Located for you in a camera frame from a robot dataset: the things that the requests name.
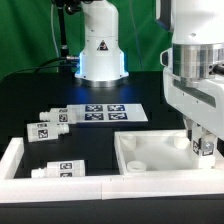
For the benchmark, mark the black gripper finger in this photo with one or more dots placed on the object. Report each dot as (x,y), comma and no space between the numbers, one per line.
(189,125)
(209,143)

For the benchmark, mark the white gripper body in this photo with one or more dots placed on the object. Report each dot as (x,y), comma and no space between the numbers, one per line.
(204,104)

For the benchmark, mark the white square table top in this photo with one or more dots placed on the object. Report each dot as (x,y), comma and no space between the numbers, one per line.
(141,152)

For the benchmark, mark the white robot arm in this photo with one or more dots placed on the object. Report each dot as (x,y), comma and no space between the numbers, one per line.
(193,74)

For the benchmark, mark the white marker sheet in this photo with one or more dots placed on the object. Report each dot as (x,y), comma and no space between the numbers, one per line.
(107,113)

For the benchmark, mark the white U-shaped fence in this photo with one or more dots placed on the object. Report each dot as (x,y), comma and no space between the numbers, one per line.
(153,184)

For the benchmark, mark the green backdrop curtain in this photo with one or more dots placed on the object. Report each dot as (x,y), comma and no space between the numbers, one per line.
(29,34)

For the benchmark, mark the black camera stand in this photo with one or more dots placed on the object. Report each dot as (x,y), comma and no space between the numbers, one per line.
(61,49)

